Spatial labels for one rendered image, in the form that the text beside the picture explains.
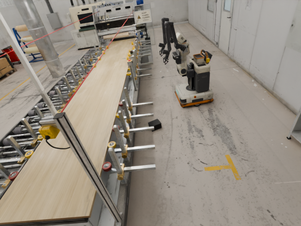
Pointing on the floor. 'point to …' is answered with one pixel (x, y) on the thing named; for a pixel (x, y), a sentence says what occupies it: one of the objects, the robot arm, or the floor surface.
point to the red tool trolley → (11, 54)
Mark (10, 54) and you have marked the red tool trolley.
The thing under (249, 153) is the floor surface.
